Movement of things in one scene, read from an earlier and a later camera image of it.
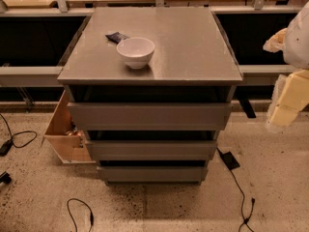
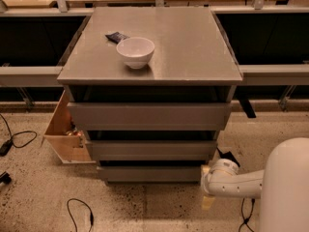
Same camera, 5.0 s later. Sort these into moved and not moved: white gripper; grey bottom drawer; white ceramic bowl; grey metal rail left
Moved: white gripper
Not moved: white ceramic bowl; grey metal rail left; grey bottom drawer
